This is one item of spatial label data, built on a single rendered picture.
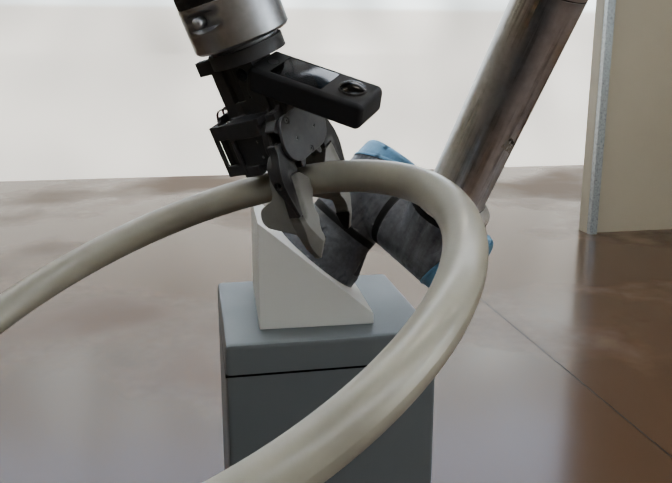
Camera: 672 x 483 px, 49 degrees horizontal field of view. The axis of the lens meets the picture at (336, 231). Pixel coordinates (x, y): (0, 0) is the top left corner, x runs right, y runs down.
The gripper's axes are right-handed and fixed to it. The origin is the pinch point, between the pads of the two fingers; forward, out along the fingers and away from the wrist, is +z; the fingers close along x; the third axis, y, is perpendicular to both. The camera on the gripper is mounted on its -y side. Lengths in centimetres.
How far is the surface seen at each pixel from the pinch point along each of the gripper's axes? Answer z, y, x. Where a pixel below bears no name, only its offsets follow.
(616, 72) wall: 151, 102, -517
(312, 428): -7.0, -21.1, 33.4
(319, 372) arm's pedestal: 46, 41, -31
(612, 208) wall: 252, 118, -487
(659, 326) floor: 215, 46, -279
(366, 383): -7.0, -22.4, 30.1
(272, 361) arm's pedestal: 40, 46, -27
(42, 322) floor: 109, 311, -130
